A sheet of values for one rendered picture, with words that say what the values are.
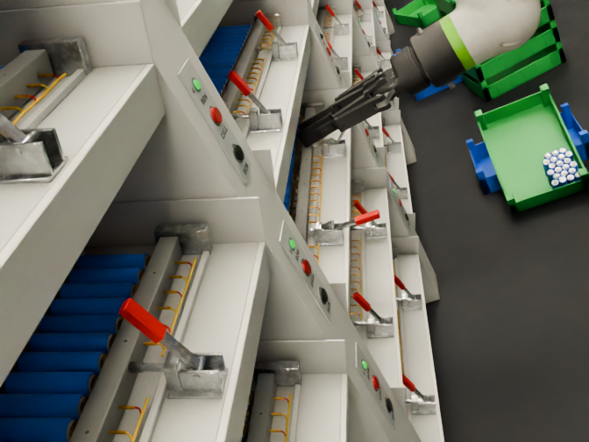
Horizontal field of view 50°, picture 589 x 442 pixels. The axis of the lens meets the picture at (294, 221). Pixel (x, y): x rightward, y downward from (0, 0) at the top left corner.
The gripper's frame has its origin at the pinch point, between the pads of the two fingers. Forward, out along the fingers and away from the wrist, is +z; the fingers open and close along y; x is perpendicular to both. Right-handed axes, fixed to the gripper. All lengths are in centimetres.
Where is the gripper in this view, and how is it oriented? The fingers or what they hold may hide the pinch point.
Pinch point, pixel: (317, 126)
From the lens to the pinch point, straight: 112.1
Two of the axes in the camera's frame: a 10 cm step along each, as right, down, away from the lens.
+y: 0.8, -5.6, 8.3
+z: -8.1, 4.4, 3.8
